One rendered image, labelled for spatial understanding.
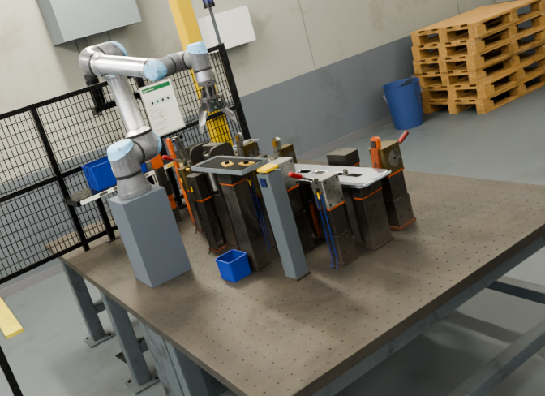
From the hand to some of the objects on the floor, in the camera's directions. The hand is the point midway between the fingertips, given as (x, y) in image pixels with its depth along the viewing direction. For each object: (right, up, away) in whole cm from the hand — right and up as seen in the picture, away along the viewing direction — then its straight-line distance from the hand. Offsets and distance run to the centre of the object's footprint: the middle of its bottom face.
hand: (219, 128), depth 253 cm
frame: (+33, -106, +80) cm, 137 cm away
